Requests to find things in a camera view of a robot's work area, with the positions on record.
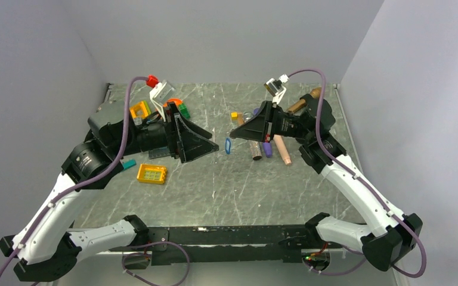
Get teal lego brick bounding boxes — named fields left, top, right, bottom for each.
left=122, top=159, right=137, bottom=170

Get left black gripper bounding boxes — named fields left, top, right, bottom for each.
left=111, top=101, right=219, bottom=162

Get purple microphone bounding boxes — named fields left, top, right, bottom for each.
left=262, top=142, right=273, bottom=158

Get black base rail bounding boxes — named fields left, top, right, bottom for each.
left=108, top=224, right=344, bottom=266

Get gold microphone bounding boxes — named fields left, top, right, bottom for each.
left=287, top=87, right=321, bottom=116

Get dark grey lego baseplate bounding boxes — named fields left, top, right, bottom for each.
left=148, top=147, right=171, bottom=160

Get orange lego window piece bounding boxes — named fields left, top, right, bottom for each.
left=137, top=164, right=168, bottom=185

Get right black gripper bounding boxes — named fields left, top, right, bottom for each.
left=231, top=100, right=314, bottom=142

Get pink microphone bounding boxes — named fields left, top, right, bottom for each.
left=273, top=135, right=292, bottom=166

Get orange lego arch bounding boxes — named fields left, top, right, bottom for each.
left=163, top=98, right=183, bottom=107

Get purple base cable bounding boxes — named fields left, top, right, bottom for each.
left=121, top=238, right=191, bottom=286

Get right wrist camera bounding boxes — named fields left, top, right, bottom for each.
left=264, top=74, right=289, bottom=105

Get green blue lego bricks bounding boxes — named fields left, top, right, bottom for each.
left=178, top=103, right=191, bottom=119

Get glitter microphone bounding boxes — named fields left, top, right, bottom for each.
left=248, top=141, right=262, bottom=161

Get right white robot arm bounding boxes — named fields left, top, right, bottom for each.
left=230, top=95, right=423, bottom=271

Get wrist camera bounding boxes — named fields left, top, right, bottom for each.
left=149, top=80, right=176, bottom=119
left=264, top=74, right=289, bottom=105

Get blue key tag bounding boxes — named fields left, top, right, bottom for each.
left=224, top=137, right=232, bottom=154

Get brown small block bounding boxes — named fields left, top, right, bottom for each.
left=237, top=116, right=245, bottom=126

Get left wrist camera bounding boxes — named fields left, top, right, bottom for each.
left=149, top=80, right=176, bottom=119

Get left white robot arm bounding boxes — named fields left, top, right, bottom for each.
left=0, top=101, right=219, bottom=282

